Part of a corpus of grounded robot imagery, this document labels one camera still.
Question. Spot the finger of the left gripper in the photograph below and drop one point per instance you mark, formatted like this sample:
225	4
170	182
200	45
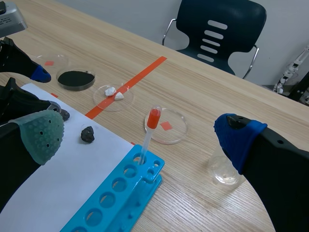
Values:
19	62
21	104

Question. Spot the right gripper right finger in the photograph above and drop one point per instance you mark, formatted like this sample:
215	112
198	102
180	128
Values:
277	169

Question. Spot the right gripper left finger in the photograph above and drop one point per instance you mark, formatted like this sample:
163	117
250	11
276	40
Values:
41	137

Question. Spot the small dark stone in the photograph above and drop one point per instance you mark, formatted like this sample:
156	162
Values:
65	115
87	134

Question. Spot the empty clear glass dish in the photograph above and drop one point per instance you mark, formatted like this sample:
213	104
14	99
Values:
175	135
59	60

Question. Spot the white sheet of paper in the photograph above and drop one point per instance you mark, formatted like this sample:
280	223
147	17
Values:
72	174

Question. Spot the clear plastic beaker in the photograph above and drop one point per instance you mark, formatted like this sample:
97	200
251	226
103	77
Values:
223	171

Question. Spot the glass dish with black powder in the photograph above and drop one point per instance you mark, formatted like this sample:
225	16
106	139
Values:
75	79

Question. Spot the white lump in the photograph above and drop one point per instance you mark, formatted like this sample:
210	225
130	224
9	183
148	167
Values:
119	96
110	91

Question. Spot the turquoise rack with round holes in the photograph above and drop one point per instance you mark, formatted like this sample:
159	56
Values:
135	193

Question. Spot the dropper with red bulb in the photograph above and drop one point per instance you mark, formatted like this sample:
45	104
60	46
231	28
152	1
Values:
154	119

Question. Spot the dark blue chair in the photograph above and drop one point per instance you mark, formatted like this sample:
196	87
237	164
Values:
193	26

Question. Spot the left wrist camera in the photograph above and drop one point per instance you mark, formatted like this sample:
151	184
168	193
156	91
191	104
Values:
9	20

